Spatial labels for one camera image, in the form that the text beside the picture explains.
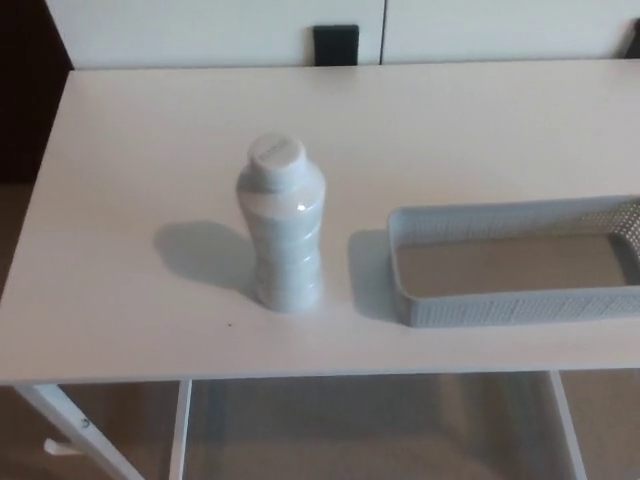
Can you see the white plastic bottle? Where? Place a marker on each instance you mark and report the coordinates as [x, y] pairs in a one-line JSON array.
[[282, 235]]

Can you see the grey perforated plastic basket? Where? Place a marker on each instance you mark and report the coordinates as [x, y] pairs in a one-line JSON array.
[[500, 307]]

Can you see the white cabinet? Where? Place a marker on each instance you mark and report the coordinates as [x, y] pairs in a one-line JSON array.
[[200, 30]]

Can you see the dark brown panel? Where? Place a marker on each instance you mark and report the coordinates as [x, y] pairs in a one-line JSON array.
[[27, 90]]

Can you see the black wall plate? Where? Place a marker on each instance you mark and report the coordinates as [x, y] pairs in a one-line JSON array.
[[634, 39], [336, 46]]

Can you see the white desk leg frame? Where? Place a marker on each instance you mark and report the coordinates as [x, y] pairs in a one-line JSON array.
[[569, 425], [180, 430]]

